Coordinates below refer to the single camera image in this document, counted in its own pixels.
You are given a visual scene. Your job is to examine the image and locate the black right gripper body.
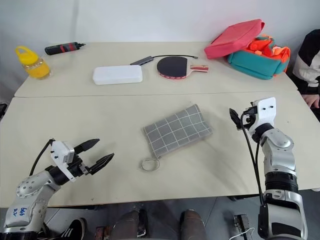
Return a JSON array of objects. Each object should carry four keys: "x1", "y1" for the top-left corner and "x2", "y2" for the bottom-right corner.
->
[{"x1": 241, "y1": 105, "x2": 258, "y2": 130}]

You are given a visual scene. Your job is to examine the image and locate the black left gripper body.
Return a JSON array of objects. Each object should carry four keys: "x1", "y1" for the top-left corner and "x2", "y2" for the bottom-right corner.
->
[{"x1": 66, "y1": 154, "x2": 92, "y2": 178}]

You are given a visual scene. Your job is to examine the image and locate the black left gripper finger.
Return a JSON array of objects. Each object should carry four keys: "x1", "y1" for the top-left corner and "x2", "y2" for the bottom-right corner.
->
[
  {"x1": 88, "y1": 152, "x2": 115, "y2": 175},
  {"x1": 73, "y1": 137, "x2": 101, "y2": 155}
]

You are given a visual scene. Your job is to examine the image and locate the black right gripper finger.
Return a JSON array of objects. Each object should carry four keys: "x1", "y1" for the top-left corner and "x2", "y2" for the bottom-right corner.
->
[{"x1": 229, "y1": 107, "x2": 242, "y2": 131}]

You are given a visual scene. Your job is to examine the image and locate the grey checked fabric pouch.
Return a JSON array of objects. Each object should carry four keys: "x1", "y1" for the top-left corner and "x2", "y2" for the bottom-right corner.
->
[{"x1": 139, "y1": 103, "x2": 214, "y2": 173}]

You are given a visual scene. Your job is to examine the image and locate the person's bare hand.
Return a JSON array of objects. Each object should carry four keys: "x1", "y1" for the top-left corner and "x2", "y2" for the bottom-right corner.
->
[{"x1": 303, "y1": 93, "x2": 320, "y2": 109}]

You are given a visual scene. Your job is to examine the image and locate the teal fabric bag pink lid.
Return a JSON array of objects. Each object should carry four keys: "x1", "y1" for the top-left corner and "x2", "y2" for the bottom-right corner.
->
[{"x1": 203, "y1": 19, "x2": 292, "y2": 81}]

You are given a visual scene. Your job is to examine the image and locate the black shoe white stripes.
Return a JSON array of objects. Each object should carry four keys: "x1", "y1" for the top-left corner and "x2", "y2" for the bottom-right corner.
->
[{"x1": 57, "y1": 217, "x2": 88, "y2": 240}]

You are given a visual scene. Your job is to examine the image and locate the dark rounded shape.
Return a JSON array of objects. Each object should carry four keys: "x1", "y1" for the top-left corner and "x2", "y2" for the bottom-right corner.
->
[
  {"x1": 109, "y1": 208, "x2": 149, "y2": 240},
  {"x1": 179, "y1": 208, "x2": 207, "y2": 240}
]

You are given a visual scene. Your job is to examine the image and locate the orange fabric bundle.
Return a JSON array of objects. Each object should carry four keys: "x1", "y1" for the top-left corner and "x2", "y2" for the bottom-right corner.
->
[{"x1": 246, "y1": 34, "x2": 291, "y2": 74}]

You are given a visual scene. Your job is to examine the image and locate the white rectangular plastic box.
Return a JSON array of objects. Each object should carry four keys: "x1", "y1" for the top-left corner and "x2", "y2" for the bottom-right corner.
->
[{"x1": 92, "y1": 64, "x2": 144, "y2": 86}]

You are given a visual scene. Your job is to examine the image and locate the black table tennis paddle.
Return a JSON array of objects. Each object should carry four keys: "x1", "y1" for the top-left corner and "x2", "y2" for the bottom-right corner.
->
[{"x1": 156, "y1": 56, "x2": 210, "y2": 81}]

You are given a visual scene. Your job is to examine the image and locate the person in black white jacket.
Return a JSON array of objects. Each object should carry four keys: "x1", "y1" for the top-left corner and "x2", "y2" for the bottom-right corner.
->
[{"x1": 291, "y1": 29, "x2": 320, "y2": 96}]

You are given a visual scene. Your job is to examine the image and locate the yellow capped plastic bottle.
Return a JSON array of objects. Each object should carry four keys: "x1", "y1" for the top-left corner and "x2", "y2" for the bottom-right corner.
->
[{"x1": 14, "y1": 45, "x2": 52, "y2": 81}]

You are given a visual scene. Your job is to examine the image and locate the black and red marker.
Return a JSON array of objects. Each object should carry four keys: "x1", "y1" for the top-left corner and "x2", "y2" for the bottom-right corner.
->
[{"x1": 44, "y1": 42, "x2": 87, "y2": 56}]

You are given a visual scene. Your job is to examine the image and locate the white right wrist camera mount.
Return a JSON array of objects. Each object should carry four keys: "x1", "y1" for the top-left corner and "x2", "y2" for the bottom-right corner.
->
[{"x1": 248, "y1": 96, "x2": 277, "y2": 134}]

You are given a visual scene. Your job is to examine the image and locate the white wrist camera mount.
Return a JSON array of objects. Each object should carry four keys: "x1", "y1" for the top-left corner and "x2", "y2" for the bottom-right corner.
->
[
  {"x1": 248, "y1": 96, "x2": 277, "y2": 134},
  {"x1": 49, "y1": 141, "x2": 77, "y2": 182}
]

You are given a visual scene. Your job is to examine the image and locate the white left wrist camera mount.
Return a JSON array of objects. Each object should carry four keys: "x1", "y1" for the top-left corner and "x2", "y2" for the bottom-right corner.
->
[{"x1": 49, "y1": 141, "x2": 77, "y2": 182}]

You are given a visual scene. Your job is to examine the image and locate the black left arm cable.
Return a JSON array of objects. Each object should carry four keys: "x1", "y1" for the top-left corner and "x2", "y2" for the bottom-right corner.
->
[{"x1": 29, "y1": 137, "x2": 56, "y2": 176}]

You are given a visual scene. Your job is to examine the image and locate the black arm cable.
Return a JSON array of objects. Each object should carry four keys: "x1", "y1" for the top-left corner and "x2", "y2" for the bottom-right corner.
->
[
  {"x1": 240, "y1": 111, "x2": 268, "y2": 210},
  {"x1": 29, "y1": 137, "x2": 56, "y2": 176}
]

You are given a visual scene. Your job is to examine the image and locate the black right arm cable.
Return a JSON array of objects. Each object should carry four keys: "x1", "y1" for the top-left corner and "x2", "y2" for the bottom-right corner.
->
[{"x1": 240, "y1": 111, "x2": 268, "y2": 210}]

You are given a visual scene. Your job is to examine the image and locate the grey usb hub with cable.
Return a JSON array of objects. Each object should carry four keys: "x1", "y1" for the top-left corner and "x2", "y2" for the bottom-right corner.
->
[{"x1": 129, "y1": 55, "x2": 200, "y2": 67}]

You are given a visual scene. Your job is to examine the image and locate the dark metal floor bracket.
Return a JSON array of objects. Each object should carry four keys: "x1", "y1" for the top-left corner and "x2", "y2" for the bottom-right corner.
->
[{"x1": 232, "y1": 213, "x2": 251, "y2": 239}]

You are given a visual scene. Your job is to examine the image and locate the white thin cable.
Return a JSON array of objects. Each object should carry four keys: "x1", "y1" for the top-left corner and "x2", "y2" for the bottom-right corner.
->
[{"x1": 230, "y1": 227, "x2": 256, "y2": 240}]

